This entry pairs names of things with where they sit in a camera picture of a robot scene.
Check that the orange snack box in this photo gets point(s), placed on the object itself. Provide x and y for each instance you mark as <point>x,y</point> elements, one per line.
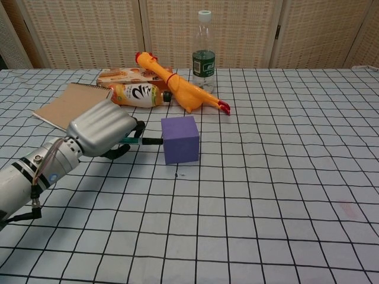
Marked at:
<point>130,76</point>

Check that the blue grid tablecloth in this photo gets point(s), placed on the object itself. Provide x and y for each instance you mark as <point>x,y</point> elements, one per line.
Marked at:
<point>237,192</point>

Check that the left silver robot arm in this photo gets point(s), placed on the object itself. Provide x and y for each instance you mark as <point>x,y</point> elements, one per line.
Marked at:
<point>31,174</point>

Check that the green black marker pen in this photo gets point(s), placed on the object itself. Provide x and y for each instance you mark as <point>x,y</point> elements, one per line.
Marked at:
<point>142,140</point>

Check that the purple foam cube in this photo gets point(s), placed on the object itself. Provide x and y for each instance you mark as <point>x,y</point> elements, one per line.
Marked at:
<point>180,139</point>

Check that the brown spiral notebook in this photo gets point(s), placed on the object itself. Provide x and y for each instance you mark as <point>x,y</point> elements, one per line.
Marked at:
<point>71,106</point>

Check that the clear water bottle green label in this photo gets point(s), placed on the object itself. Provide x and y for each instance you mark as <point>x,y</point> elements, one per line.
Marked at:
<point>203,56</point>

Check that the orange juice bottle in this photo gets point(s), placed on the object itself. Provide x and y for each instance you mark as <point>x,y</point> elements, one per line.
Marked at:
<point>136,94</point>

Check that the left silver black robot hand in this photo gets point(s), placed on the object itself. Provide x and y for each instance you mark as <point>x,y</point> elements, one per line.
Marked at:
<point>99,131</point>

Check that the beige folding screen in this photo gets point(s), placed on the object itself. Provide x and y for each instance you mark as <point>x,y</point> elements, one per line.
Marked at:
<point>189,32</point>

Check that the yellow rubber chicken toy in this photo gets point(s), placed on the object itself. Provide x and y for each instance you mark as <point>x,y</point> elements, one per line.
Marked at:
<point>183,85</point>

